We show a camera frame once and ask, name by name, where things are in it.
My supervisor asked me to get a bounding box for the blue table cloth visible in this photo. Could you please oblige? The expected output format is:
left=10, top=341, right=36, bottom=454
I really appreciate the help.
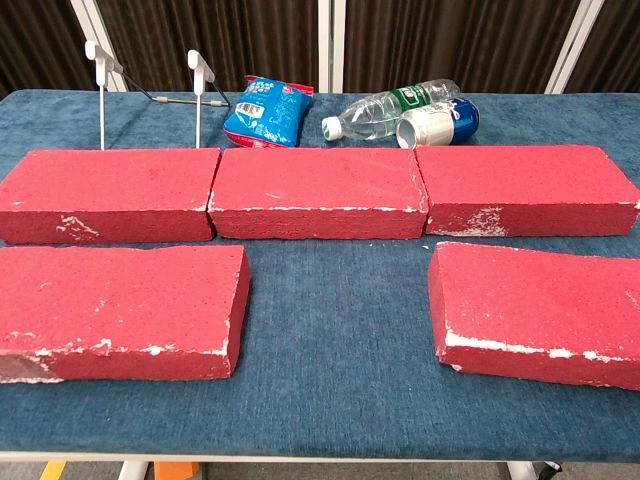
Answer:
left=0, top=89, right=640, bottom=462

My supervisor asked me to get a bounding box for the clear plastic water bottle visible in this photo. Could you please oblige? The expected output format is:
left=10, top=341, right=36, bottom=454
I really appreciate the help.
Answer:
left=321, top=78, right=462, bottom=144

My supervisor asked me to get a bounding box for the blue snack bag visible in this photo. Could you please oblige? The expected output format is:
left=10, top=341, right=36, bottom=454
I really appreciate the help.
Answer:
left=222, top=74, right=315, bottom=149

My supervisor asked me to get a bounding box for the blue white drink can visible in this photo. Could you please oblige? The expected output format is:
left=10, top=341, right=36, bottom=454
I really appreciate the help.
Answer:
left=396, top=97, right=481, bottom=150

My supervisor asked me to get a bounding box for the dark brown curtain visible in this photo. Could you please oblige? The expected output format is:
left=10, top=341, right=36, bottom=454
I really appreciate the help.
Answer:
left=0, top=0, right=640, bottom=99

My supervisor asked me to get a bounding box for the orange object under table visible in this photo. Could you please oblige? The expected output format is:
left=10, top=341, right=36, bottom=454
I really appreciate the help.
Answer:
left=153, top=460, right=200, bottom=480

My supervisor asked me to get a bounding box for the white table leg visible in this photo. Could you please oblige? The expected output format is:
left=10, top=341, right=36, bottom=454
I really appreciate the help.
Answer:
left=507, top=460, right=539, bottom=480
left=117, top=460, right=150, bottom=480

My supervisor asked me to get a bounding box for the white stand post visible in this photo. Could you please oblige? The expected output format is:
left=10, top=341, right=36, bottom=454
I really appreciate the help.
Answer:
left=187, top=49, right=217, bottom=150
left=84, top=40, right=124, bottom=151

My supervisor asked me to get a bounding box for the black wire with metal rod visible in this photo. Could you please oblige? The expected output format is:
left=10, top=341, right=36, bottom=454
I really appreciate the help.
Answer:
left=113, top=62, right=232, bottom=109

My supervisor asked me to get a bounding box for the white vertical frame post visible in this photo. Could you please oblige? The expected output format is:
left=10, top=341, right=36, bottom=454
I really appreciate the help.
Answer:
left=318, top=0, right=346, bottom=94

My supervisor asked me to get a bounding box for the white slanted frame post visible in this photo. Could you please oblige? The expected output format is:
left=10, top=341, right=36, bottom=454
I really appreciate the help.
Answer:
left=543, top=0, right=612, bottom=95
left=69, top=0, right=126, bottom=92

